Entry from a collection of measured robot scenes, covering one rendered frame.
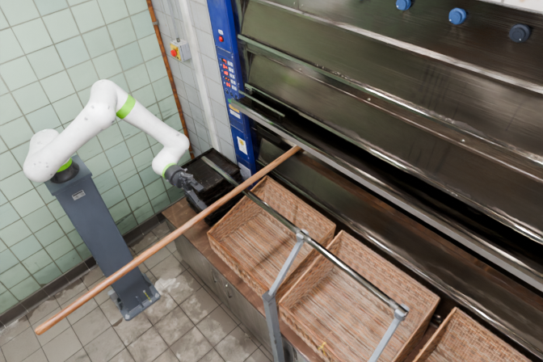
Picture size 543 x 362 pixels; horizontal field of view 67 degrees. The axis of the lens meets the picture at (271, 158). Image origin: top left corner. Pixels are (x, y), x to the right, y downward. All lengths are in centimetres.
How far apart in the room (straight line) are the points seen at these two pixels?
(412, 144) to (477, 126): 29
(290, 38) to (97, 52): 131
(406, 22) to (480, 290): 108
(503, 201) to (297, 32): 97
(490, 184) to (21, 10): 224
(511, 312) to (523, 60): 99
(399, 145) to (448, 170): 20
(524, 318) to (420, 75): 99
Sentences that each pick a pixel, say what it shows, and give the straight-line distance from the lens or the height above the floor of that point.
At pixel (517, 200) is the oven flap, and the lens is 150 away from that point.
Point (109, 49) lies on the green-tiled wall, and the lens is 271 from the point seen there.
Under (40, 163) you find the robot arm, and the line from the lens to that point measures 202.
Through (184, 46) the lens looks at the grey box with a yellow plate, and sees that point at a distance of 252.
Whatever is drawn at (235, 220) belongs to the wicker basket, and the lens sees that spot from 247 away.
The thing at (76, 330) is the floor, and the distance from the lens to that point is 323.
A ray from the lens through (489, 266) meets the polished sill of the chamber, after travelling 176.
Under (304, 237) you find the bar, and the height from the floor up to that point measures 117.
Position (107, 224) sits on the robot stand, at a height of 83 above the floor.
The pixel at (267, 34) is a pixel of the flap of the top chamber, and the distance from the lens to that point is 186.
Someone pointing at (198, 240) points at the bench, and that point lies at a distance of 256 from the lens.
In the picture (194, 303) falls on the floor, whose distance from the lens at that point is 302.
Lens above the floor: 254
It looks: 41 degrees down
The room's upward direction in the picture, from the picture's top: 6 degrees counter-clockwise
